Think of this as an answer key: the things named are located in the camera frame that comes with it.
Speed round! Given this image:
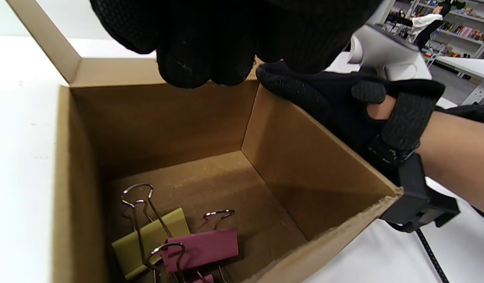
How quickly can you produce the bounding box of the person's right forearm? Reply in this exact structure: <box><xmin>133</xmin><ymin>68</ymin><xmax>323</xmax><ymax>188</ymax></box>
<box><xmin>416</xmin><ymin>110</ymin><xmax>484</xmax><ymax>216</ymax></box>

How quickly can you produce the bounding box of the person's right hand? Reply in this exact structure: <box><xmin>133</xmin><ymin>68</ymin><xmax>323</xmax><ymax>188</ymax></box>
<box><xmin>256</xmin><ymin>61</ymin><xmax>447</xmax><ymax>186</ymax></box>

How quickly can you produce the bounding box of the grey white controller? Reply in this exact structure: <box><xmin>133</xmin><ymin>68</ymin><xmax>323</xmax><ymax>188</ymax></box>
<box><xmin>347</xmin><ymin>24</ymin><xmax>433</xmax><ymax>81</ymax></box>

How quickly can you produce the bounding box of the brown cardboard mailer box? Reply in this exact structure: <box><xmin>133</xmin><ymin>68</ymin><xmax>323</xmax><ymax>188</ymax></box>
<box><xmin>6</xmin><ymin>0</ymin><xmax>403</xmax><ymax>283</ymax></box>

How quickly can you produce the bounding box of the person's left hand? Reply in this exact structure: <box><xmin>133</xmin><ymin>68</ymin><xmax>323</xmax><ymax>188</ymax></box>
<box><xmin>89</xmin><ymin>0</ymin><xmax>384</xmax><ymax>89</ymax></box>

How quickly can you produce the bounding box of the yellow binder clip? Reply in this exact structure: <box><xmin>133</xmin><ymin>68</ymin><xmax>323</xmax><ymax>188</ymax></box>
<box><xmin>111</xmin><ymin>183</ymin><xmax>191</xmax><ymax>281</ymax></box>

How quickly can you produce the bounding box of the metal storage shelf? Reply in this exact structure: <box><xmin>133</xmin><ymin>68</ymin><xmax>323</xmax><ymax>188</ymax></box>
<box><xmin>383</xmin><ymin>0</ymin><xmax>484</xmax><ymax>60</ymax></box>

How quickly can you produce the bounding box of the white table with legs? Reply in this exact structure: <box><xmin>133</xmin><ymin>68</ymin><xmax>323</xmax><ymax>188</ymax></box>
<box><xmin>434</xmin><ymin>55</ymin><xmax>484</xmax><ymax>107</ymax></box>

